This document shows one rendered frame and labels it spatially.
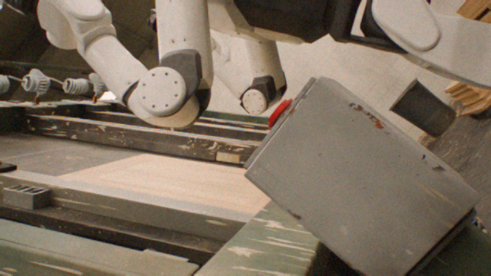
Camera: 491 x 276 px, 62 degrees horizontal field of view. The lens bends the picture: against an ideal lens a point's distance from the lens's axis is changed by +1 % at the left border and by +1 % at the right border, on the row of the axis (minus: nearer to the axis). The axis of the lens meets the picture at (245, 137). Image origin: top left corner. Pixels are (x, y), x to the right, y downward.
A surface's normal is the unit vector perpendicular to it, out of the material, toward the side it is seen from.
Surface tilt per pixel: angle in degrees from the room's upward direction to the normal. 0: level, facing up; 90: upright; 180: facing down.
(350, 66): 90
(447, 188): 90
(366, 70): 90
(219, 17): 101
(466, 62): 111
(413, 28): 90
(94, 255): 58
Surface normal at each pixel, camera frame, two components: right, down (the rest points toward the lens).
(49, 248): 0.08, -0.99
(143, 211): -0.31, 0.11
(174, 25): -0.10, -0.16
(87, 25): 0.54, 0.27
